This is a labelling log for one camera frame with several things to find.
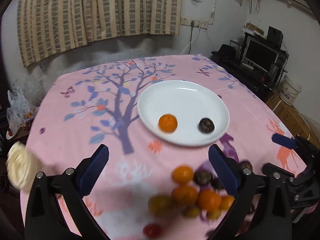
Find large dark water chestnut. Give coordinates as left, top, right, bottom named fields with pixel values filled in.
left=239, top=160, right=253, bottom=171

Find round orange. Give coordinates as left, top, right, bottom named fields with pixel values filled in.
left=197, top=189, right=222, bottom=211

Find textured orange mandarin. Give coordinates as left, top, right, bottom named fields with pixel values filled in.
left=171, top=185, right=198, bottom=206

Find cardboard box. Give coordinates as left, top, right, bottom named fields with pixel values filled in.
left=266, top=94, right=317, bottom=142

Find small orange behind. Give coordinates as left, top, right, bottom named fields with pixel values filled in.
left=219, top=195, right=235, bottom=211

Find small green longan back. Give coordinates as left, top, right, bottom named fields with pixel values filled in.
left=206, top=209, right=222, bottom=220

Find small green longan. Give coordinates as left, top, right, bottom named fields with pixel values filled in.
left=182, top=205, right=201, bottom=218
left=206, top=209, right=222, bottom=220

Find white bucket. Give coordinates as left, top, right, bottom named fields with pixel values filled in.
left=279, top=76, right=302, bottom=106

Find dark water chestnut right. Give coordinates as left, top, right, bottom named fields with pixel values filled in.
left=210, top=178, right=224, bottom=190

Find plastic jar cream lid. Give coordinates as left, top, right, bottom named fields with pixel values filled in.
left=6, top=141, right=43, bottom=192

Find small green longan front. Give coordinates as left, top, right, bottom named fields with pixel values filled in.
left=182, top=205, right=201, bottom=218

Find dark water chestnut left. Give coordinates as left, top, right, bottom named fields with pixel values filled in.
left=193, top=170, right=213, bottom=186

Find orange mandarin top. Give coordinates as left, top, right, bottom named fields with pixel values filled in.
left=171, top=165, right=194, bottom=184

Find computer monitor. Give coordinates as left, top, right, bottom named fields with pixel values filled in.
left=244, top=39, right=279, bottom=72

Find red cherry tomato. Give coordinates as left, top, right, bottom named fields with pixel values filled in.
left=143, top=223, right=163, bottom=238

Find yellow-green round fruit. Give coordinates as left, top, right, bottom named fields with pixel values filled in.
left=148, top=194, right=174, bottom=217

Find plastic bags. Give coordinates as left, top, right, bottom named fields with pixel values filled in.
left=7, top=87, right=37, bottom=134

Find orange mandarin on plate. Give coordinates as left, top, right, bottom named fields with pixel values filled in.
left=158, top=114, right=178, bottom=133

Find striped beige curtain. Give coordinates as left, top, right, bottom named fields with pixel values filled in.
left=17, top=0, right=182, bottom=67

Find white power cable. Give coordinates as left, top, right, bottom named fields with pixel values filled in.
left=180, top=26, right=202, bottom=55

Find wall power sockets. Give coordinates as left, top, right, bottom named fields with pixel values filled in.
left=180, top=17, right=208, bottom=29

